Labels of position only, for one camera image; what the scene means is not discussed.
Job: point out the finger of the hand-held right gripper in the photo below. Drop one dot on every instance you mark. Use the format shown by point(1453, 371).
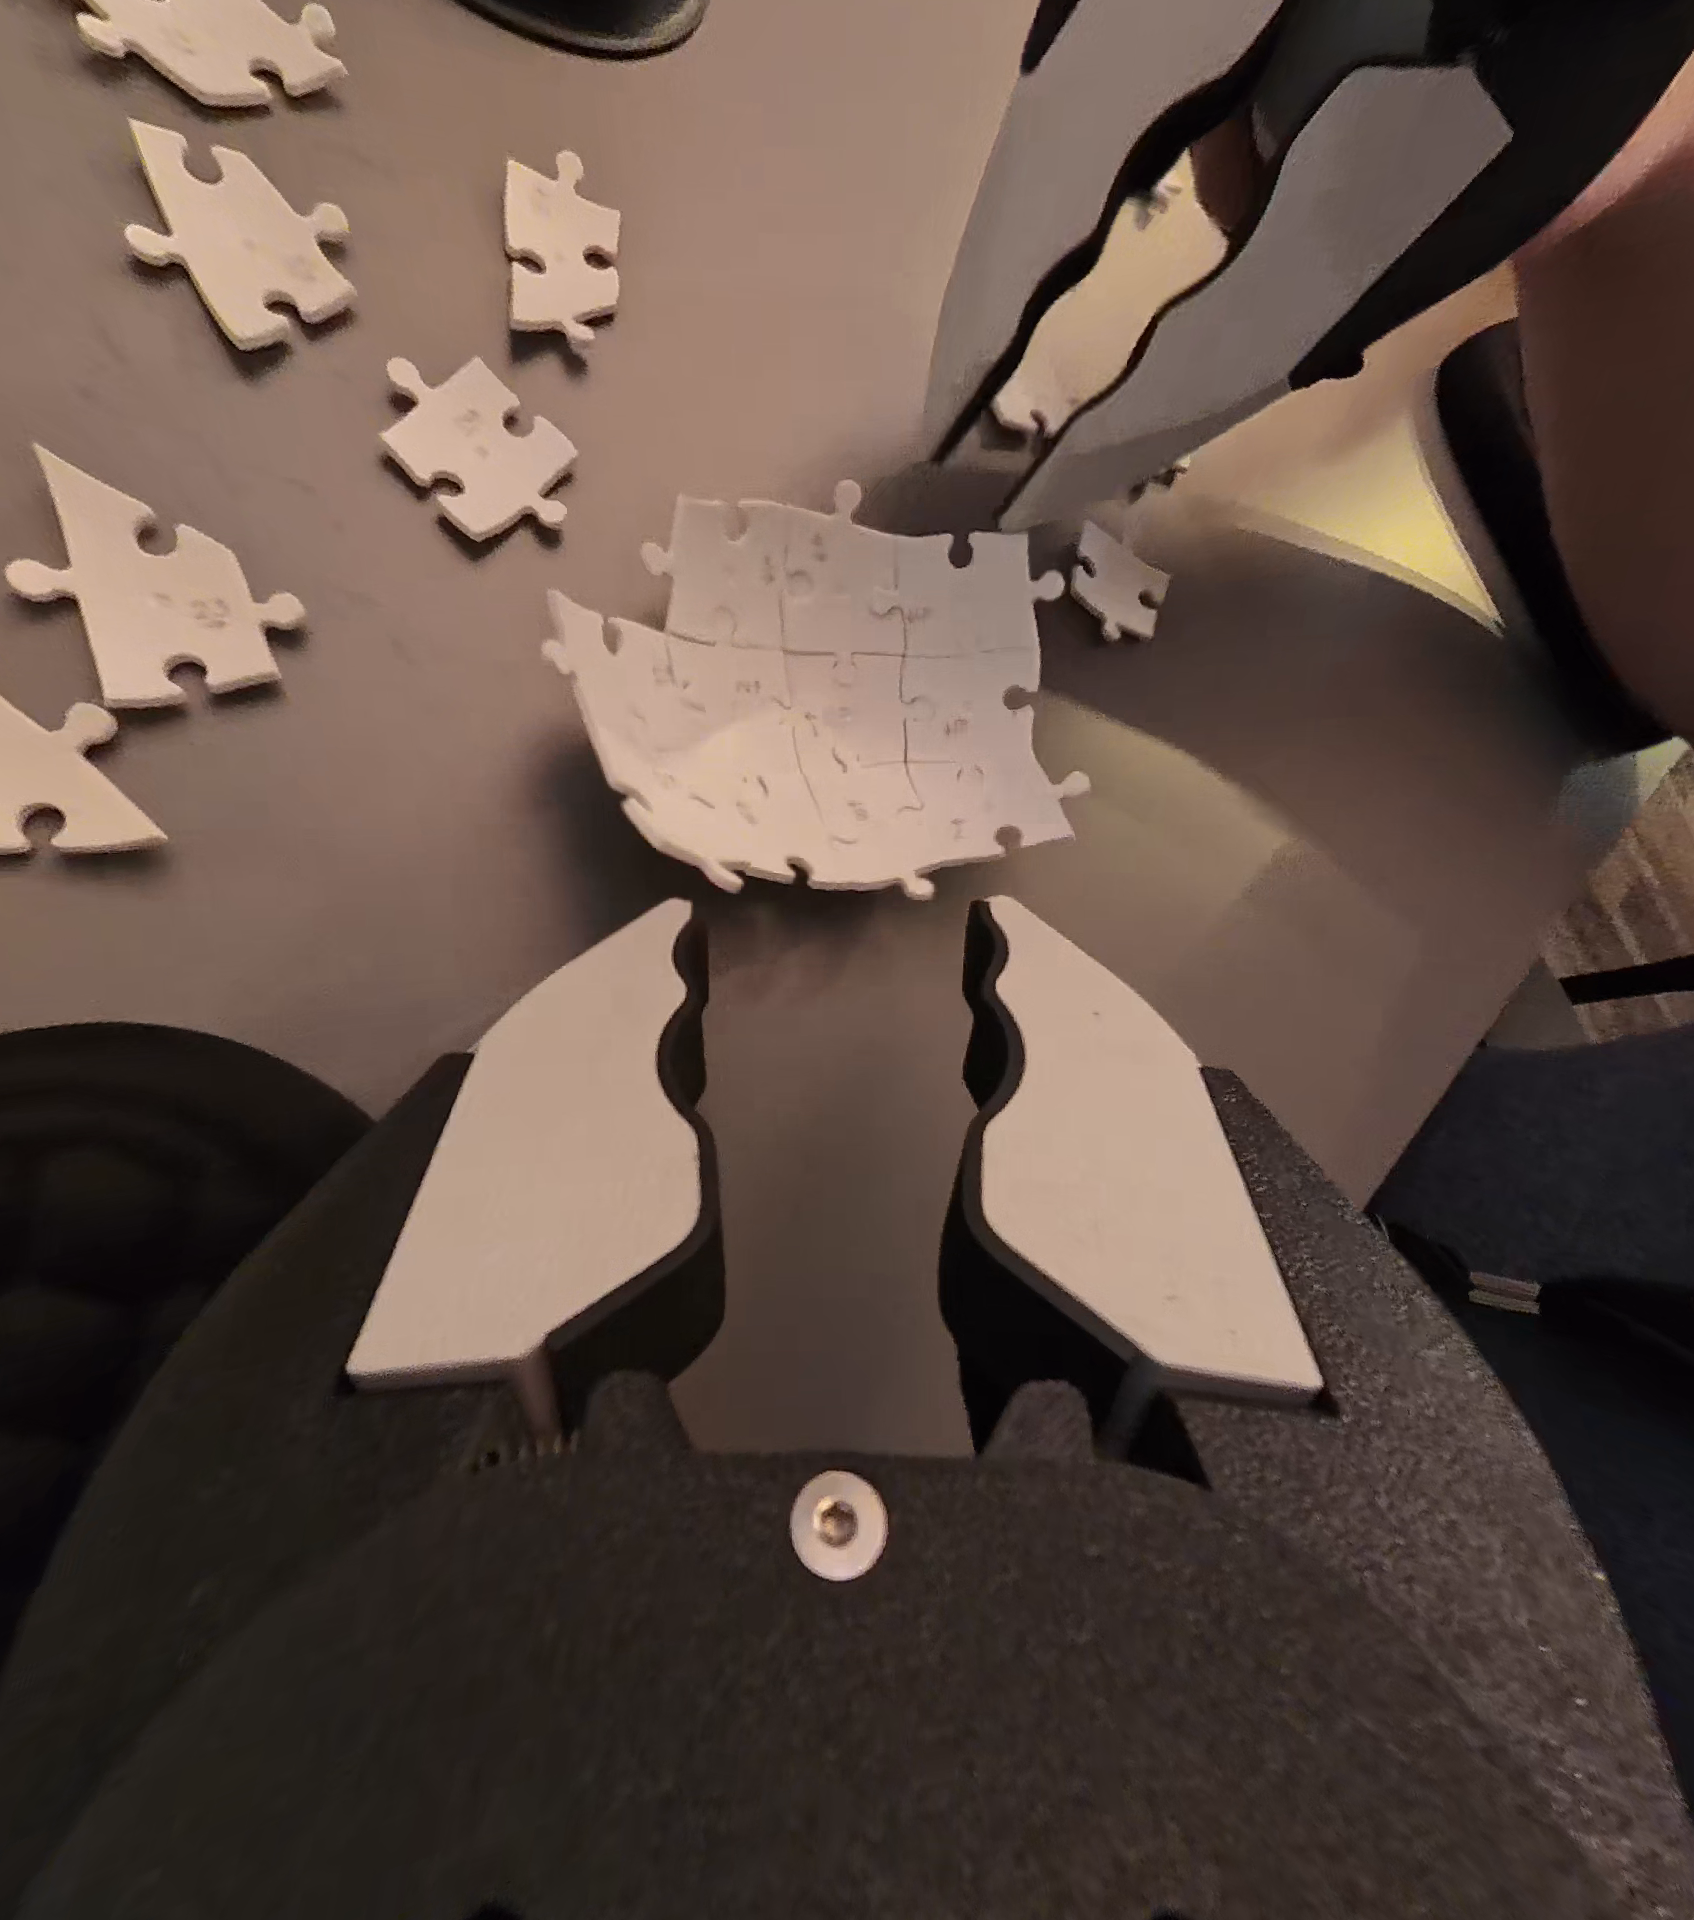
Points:
point(1329, 241)
point(1088, 151)

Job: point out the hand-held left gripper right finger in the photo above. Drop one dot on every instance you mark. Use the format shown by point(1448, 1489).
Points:
point(1132, 1200)

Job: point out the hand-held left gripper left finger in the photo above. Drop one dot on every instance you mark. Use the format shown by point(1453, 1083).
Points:
point(532, 1200)

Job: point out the assembled white puzzle section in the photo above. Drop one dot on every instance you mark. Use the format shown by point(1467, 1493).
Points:
point(819, 720)

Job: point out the person's right forearm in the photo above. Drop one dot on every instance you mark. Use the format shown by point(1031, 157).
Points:
point(1689, 451)

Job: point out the white puzzle piece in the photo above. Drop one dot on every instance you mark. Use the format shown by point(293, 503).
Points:
point(1119, 580)

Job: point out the black round ball stand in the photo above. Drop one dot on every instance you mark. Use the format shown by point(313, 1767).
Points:
point(592, 18)

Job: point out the scattered loose puzzle pieces group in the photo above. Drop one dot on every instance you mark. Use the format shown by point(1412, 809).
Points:
point(173, 600)

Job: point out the black chair armrest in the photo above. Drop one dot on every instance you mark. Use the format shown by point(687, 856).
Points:
point(1523, 571)

